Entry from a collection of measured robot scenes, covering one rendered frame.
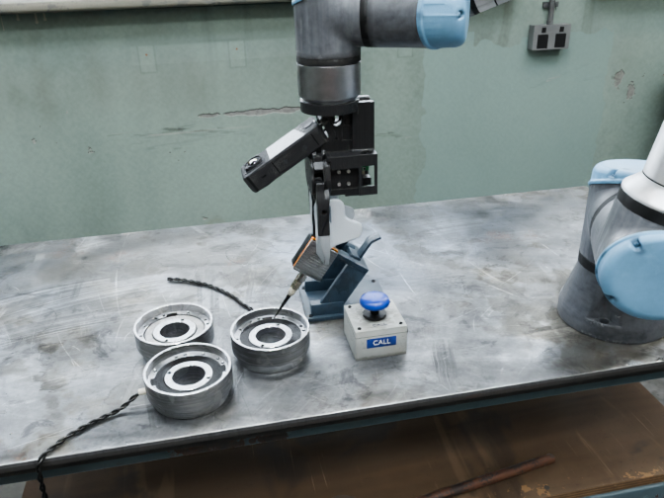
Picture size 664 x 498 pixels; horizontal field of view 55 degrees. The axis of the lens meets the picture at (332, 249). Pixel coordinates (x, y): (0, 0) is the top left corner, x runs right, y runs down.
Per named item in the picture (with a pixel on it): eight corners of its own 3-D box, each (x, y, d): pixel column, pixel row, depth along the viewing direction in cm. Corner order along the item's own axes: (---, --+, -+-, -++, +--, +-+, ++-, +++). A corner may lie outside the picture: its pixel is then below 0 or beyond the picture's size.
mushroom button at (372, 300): (364, 337, 85) (364, 304, 83) (357, 321, 88) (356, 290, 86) (392, 333, 86) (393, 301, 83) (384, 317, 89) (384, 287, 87)
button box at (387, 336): (356, 362, 84) (355, 330, 82) (344, 332, 91) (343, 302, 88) (414, 353, 86) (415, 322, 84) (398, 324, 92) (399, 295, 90)
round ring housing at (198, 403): (227, 362, 85) (223, 336, 83) (241, 411, 76) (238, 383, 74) (145, 377, 82) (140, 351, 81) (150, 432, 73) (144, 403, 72)
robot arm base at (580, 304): (626, 284, 101) (638, 226, 97) (694, 336, 88) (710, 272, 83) (539, 295, 99) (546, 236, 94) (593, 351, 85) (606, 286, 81)
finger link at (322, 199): (332, 239, 79) (328, 168, 76) (319, 240, 78) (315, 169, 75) (326, 227, 83) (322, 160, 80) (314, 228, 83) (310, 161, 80)
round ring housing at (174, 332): (136, 335, 91) (131, 310, 90) (209, 321, 94) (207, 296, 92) (139, 377, 82) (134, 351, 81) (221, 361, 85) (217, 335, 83)
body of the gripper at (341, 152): (377, 200, 79) (377, 103, 74) (308, 207, 78) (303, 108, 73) (365, 179, 86) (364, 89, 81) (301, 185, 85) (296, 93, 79)
